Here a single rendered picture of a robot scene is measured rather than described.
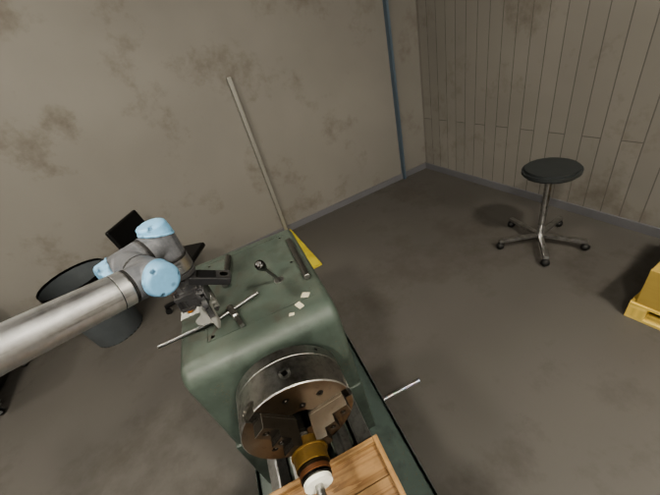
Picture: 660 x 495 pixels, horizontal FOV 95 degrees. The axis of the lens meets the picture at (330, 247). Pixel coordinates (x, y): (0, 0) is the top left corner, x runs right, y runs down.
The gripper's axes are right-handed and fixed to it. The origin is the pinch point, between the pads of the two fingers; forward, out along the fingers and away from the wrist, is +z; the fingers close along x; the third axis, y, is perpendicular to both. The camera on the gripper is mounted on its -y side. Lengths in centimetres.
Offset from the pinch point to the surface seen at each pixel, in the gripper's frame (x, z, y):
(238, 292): -10.9, 2.2, -6.3
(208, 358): 12.9, 2.7, 5.1
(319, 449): 42.2, 16.7, -14.9
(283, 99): -278, -21, -95
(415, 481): 41, 74, -38
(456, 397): 0, 128, -88
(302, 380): 31.5, 4.9, -17.4
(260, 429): 35.7, 8.5, -4.2
